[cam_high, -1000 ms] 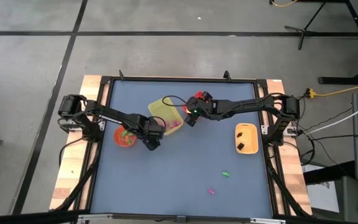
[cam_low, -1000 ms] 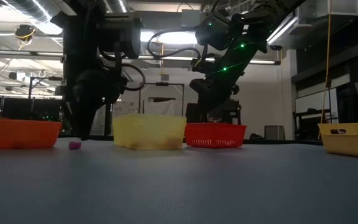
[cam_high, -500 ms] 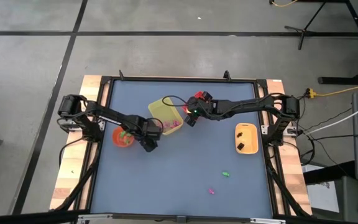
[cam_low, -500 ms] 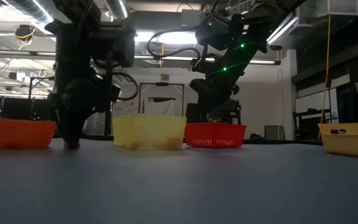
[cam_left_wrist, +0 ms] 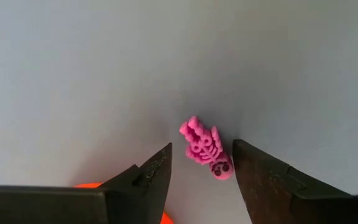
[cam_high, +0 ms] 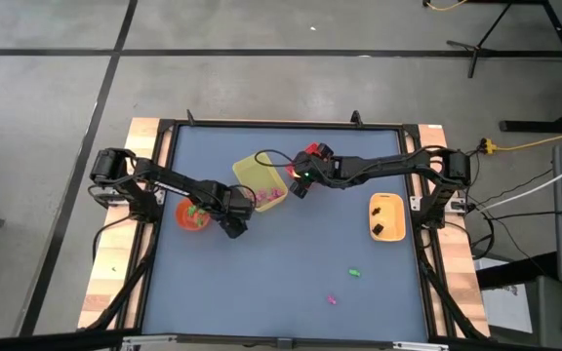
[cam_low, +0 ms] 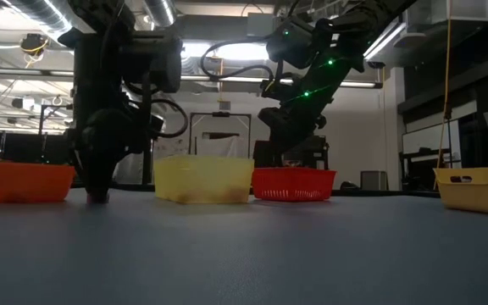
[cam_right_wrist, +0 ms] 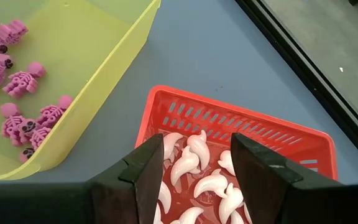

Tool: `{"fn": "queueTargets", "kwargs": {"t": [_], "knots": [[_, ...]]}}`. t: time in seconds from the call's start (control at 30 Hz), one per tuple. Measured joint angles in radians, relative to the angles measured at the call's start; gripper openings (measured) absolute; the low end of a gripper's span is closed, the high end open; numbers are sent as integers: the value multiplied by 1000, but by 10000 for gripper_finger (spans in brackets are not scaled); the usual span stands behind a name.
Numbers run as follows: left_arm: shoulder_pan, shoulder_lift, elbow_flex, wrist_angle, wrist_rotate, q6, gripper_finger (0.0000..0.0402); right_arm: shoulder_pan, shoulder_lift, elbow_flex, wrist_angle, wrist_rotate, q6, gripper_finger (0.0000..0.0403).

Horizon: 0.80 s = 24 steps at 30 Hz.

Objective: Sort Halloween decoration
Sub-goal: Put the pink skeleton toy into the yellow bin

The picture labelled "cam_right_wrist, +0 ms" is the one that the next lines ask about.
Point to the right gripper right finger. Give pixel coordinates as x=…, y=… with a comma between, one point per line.
x=259, y=174

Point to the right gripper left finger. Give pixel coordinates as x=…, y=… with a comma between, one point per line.
x=148, y=174

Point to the white ghost figurine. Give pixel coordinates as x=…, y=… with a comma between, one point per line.
x=169, y=144
x=216, y=171
x=157, y=217
x=191, y=216
x=227, y=161
x=183, y=165
x=165, y=196
x=211, y=184
x=247, y=214
x=230, y=202
x=236, y=218
x=200, y=149

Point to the pink toy block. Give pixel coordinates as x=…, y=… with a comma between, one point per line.
x=26, y=154

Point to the red slotted basket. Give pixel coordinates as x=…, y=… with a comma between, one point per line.
x=228, y=115

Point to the yellow translucent bin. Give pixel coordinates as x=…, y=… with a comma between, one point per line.
x=73, y=46

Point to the black table frame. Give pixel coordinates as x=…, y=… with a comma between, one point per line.
x=306, y=71

